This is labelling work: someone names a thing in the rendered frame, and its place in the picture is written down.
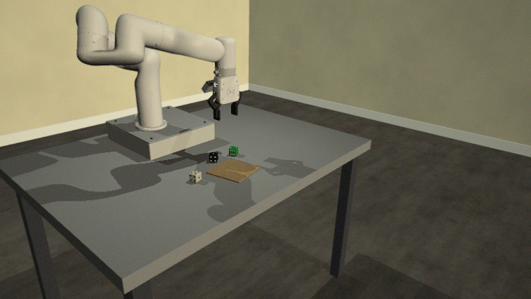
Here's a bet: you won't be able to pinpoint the white die with black pips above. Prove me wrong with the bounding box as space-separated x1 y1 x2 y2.
189 171 202 182

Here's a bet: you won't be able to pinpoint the tan mottled mat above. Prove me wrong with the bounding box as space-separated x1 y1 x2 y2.
206 159 261 183

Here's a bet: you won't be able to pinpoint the green die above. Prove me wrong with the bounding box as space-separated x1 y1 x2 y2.
229 146 238 156

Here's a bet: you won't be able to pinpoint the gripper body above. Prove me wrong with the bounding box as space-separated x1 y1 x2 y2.
213 75 240 105

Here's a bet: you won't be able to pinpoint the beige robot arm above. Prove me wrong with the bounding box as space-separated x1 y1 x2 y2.
76 5 235 131

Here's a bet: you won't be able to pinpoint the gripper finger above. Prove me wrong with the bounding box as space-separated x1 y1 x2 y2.
207 92 221 121
231 92 242 116

